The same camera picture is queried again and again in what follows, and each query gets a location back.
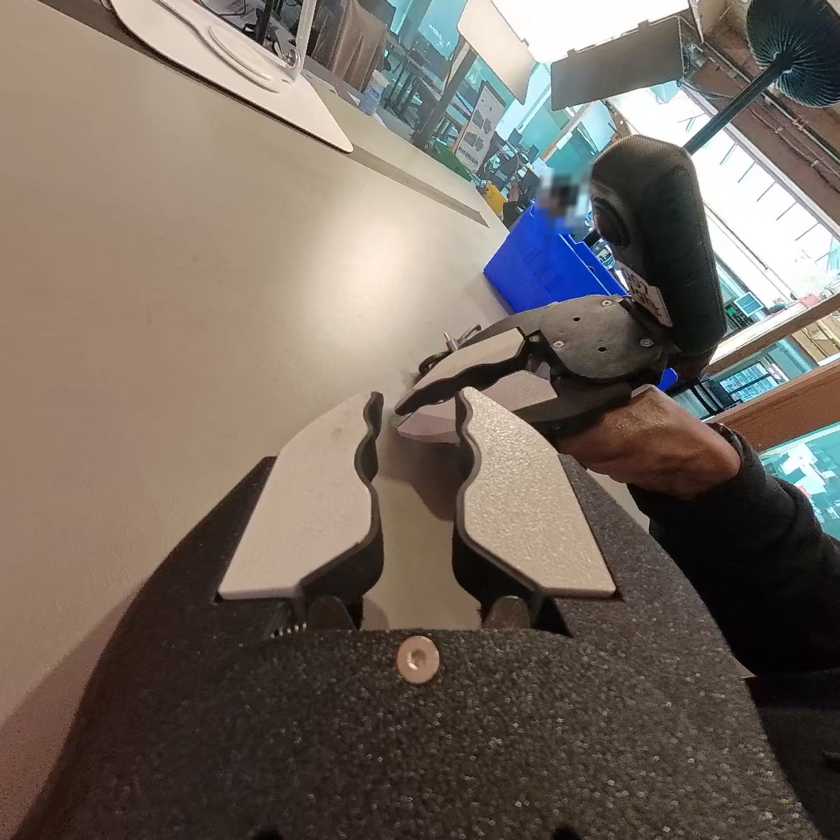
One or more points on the green plastic bin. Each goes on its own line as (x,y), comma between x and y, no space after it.
(456,161)

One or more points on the person's right forearm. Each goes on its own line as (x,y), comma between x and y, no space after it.
(754,564)

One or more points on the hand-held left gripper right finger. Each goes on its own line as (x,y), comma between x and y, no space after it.
(525,505)

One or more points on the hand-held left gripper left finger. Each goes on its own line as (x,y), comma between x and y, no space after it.
(308,505)

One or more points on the white tablet stand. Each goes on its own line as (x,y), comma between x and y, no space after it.
(302,111)

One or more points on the black ribbed round fixture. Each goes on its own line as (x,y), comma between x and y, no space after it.
(797,46)

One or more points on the studio light panel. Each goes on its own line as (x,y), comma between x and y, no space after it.
(590,26)

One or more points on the blue plastic bin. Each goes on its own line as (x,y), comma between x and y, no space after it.
(538,262)

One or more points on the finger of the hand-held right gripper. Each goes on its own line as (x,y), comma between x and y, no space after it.
(472,361)
(426,425)

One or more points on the person's right hand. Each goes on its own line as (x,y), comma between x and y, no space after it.
(663,446)

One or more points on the standing poster sign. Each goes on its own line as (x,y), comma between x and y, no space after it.
(482,124)

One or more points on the beige hanging cloth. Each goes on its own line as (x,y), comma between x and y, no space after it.
(354,39)

